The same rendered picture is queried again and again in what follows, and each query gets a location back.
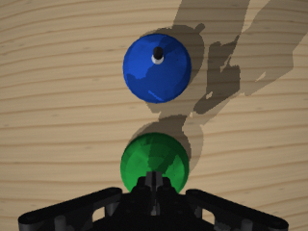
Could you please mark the green dome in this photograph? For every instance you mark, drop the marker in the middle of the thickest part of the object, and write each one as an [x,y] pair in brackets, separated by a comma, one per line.
[155,152]

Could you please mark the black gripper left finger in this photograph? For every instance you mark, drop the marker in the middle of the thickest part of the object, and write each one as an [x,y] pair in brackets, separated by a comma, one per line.
[76,214]

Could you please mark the blue service bell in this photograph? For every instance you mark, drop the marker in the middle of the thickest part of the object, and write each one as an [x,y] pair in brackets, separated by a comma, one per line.
[157,68]

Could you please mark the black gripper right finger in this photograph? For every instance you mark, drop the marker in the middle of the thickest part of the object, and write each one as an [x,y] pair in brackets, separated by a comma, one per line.
[229,216]

